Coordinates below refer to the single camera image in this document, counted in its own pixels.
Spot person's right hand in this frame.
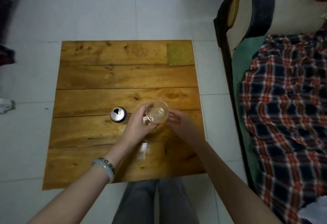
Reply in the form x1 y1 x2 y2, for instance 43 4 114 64
166 110 204 152

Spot person's left hand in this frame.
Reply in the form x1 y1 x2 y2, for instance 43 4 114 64
120 103 160 150

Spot blue Pepsi can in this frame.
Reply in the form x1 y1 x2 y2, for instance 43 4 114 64
110 107 128 125

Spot clear plastic cup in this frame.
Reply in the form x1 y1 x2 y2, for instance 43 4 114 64
144 100 170 126

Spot person's right forearm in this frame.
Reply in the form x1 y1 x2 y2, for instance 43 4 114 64
197 142 281 224

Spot person's left forearm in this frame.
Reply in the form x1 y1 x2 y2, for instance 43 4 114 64
27 142 133 224

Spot person's grey trousers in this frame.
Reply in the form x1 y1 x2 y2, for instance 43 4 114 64
111 178 199 224

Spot pale jade bangle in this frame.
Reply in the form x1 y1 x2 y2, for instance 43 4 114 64
91 158 115 184

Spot wooden table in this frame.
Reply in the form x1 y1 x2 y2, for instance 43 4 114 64
42 40 207 191

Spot yellow cloth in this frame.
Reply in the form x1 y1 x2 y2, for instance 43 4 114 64
166 43 194 67

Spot plaid blanket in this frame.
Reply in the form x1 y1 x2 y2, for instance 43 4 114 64
239 25 327 224

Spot white power strip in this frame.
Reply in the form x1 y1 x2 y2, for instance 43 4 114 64
0 98 16 114

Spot white garment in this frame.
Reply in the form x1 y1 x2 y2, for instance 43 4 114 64
299 195 327 224

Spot cream sofa with green cover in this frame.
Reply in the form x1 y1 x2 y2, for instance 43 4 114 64
213 0 327 224

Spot pile of clothes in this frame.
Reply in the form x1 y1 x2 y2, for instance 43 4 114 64
0 0 26 66

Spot brown beaded bracelet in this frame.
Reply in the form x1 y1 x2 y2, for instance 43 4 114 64
98 157 116 173

